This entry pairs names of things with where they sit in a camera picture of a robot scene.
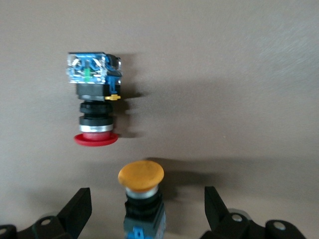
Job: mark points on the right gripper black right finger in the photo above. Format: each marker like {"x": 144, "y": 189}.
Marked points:
{"x": 219, "y": 219}

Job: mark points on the red mushroom push button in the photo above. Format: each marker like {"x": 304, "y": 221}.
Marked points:
{"x": 87, "y": 74}

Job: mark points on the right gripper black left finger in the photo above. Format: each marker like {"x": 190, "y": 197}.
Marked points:
{"x": 72, "y": 214}

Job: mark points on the yellow mushroom push button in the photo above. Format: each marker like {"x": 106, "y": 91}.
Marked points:
{"x": 140, "y": 176}

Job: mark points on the brown table mat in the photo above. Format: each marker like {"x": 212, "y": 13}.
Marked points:
{"x": 224, "y": 74}

